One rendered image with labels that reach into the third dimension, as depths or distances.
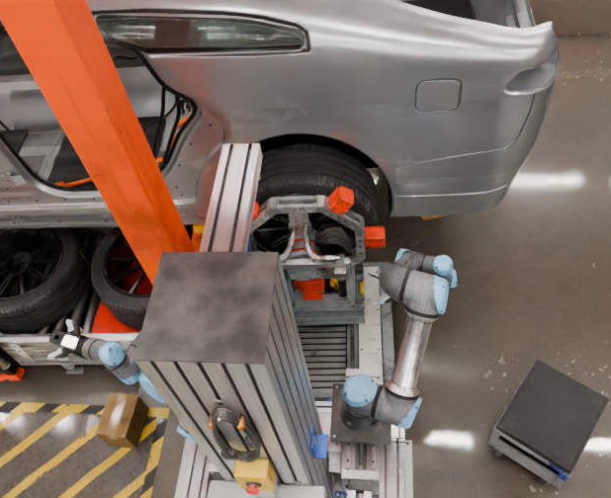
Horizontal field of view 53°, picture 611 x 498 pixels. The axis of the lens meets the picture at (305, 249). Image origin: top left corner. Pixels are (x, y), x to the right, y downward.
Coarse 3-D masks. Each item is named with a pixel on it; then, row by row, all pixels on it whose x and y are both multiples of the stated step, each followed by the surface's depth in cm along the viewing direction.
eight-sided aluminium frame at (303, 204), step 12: (264, 204) 256; (276, 204) 251; (288, 204) 254; (300, 204) 250; (312, 204) 249; (324, 204) 249; (264, 216) 255; (336, 216) 255; (348, 216) 256; (360, 216) 261; (252, 228) 262; (360, 228) 259; (252, 240) 276; (360, 240) 267; (360, 252) 274; (324, 276) 290
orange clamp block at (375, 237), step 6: (366, 228) 268; (372, 228) 268; (378, 228) 268; (384, 228) 267; (366, 234) 267; (372, 234) 266; (378, 234) 266; (384, 234) 266; (366, 240) 266; (372, 240) 266; (378, 240) 266; (384, 240) 265; (366, 246) 269; (372, 246) 269; (378, 246) 269; (384, 246) 269
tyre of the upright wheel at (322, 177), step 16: (304, 144) 262; (272, 160) 261; (288, 160) 257; (304, 160) 256; (320, 160) 257; (336, 160) 260; (352, 160) 267; (272, 176) 256; (288, 176) 252; (304, 176) 252; (320, 176) 252; (336, 176) 255; (352, 176) 260; (368, 176) 272; (272, 192) 255; (288, 192) 255; (304, 192) 254; (320, 192) 254; (368, 192) 265; (352, 208) 262; (368, 208) 262; (368, 224) 270
